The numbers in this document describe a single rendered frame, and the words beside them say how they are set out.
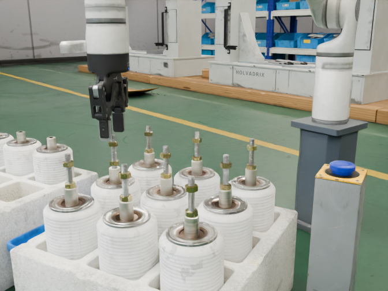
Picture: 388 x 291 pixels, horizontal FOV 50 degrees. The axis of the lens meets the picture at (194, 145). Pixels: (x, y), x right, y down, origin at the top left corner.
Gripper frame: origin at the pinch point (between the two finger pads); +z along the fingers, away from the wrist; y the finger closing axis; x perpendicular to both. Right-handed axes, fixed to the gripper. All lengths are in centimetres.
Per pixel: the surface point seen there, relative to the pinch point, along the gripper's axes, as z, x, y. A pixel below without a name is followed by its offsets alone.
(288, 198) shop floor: 36, -37, 58
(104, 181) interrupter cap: 10.4, 2.1, -0.2
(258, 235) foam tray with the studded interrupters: 17.8, -28.2, -3.8
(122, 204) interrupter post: 8.0, -7.2, -16.0
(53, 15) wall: -39, 315, 583
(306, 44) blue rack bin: 5, -80, 552
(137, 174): 11.2, -2.2, 6.8
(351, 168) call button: 3.0, -42.2, -7.6
